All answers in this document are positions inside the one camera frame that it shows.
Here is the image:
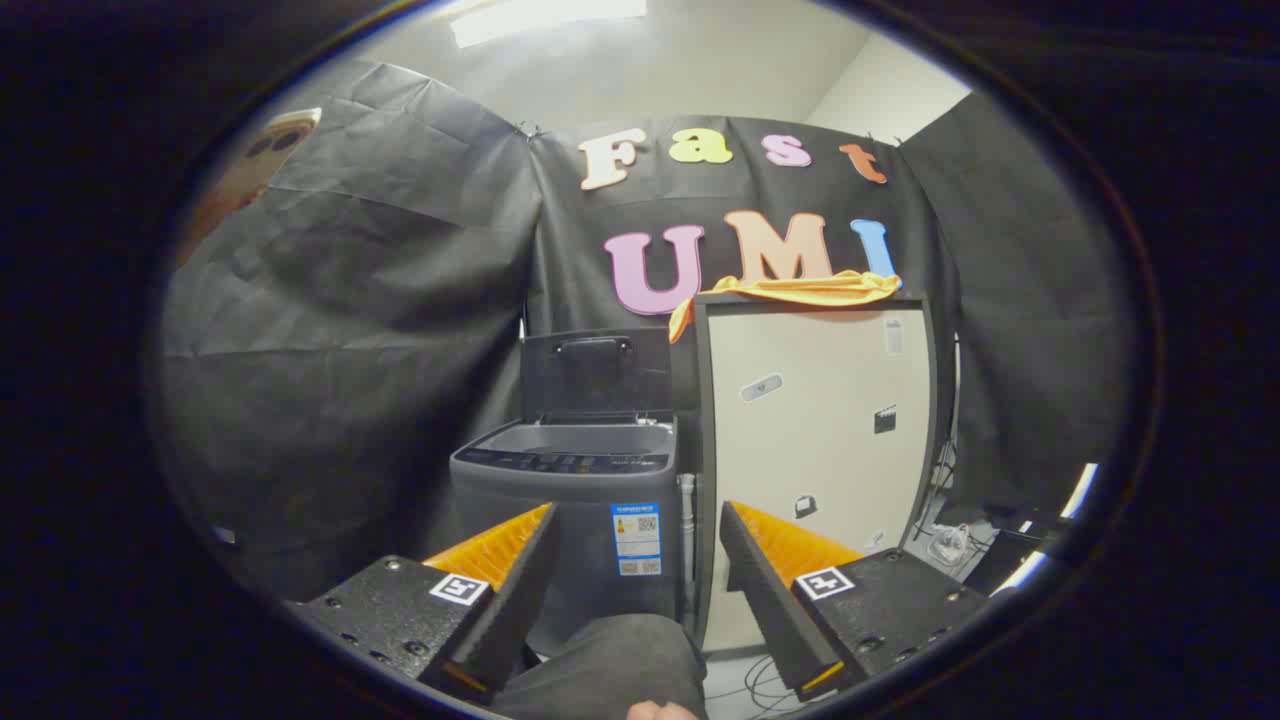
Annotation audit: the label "black box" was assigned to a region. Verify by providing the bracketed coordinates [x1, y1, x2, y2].
[962, 530, 1061, 597]

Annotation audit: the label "brown round object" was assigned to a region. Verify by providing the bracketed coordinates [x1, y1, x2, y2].
[178, 108, 323, 266]

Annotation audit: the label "floor cables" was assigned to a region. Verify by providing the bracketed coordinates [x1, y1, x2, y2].
[705, 653, 801, 717]

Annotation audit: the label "white drain hose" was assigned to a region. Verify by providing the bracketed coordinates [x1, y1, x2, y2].
[679, 472, 698, 631]

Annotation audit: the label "orange shirt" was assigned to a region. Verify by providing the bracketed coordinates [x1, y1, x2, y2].
[668, 270, 903, 344]

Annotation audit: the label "grey washing machine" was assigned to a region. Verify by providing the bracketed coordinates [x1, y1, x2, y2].
[450, 415, 693, 653]

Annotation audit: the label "beige cabinet with grey frame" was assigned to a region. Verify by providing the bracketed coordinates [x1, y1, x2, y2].
[692, 292, 941, 656]

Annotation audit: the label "person's leg in dark trousers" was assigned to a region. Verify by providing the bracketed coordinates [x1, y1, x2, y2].
[490, 613, 709, 720]

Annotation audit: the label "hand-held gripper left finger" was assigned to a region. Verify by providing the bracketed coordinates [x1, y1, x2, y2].
[288, 502, 559, 705]

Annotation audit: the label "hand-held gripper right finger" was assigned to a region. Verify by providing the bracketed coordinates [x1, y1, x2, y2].
[718, 500, 991, 701]

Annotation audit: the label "black backdrop cloth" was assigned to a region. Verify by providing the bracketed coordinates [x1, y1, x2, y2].
[160, 60, 1131, 601]

